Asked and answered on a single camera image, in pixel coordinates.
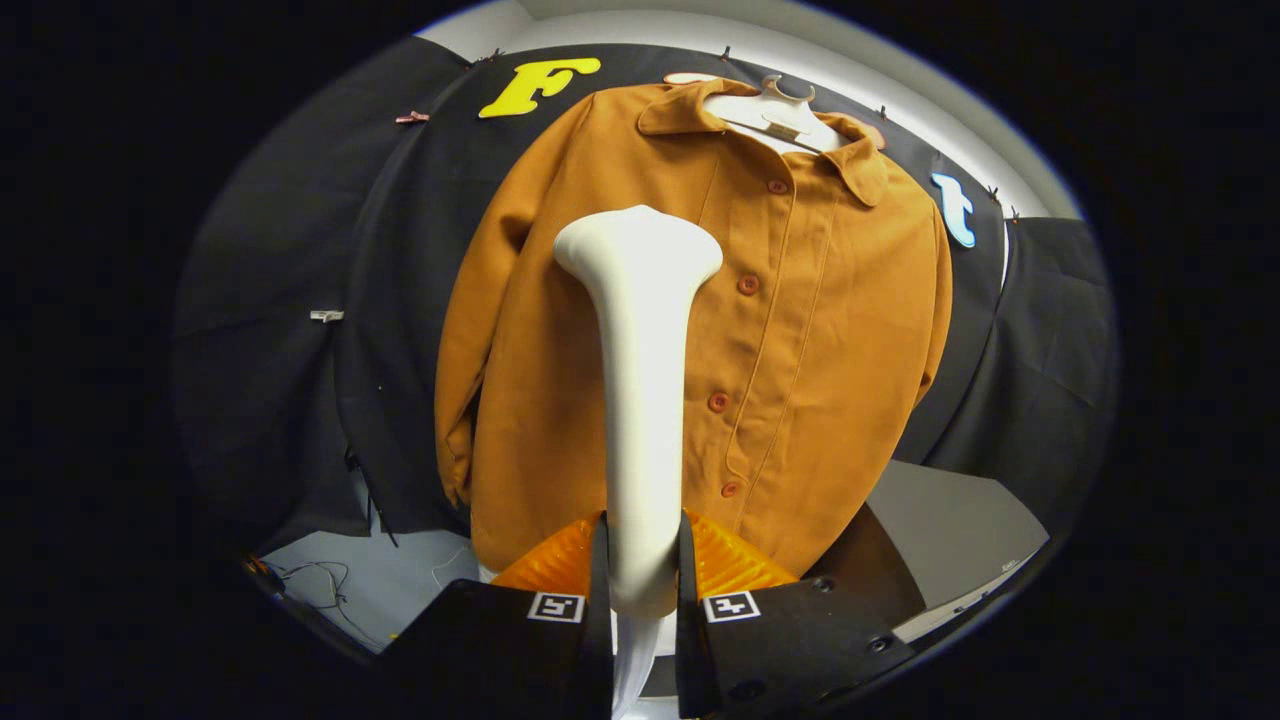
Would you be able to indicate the small pink clip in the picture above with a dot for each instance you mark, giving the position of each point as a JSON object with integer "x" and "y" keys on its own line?
{"x": 411, "y": 117}

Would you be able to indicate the black backdrop cloth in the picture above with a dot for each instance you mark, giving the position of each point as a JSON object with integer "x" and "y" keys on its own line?
{"x": 300, "y": 220}

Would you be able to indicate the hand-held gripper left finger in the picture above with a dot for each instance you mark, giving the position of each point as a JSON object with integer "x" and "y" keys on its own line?
{"x": 500, "y": 650}

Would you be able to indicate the small silver clip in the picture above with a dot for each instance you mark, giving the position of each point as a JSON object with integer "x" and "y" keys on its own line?
{"x": 326, "y": 316}

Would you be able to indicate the white garment steamer head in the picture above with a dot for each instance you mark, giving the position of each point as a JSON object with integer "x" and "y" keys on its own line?
{"x": 640, "y": 380}

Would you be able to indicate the white mannequin form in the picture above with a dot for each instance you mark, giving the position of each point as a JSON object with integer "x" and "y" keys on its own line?
{"x": 790, "y": 128}

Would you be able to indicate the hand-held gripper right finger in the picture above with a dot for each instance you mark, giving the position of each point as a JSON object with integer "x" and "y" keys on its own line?
{"x": 790, "y": 645}

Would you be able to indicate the orange button-up shirt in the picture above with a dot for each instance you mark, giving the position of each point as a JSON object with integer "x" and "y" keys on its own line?
{"x": 820, "y": 380}

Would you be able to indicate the grey cabinet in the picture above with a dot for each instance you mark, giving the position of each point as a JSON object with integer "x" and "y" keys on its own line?
{"x": 950, "y": 530}

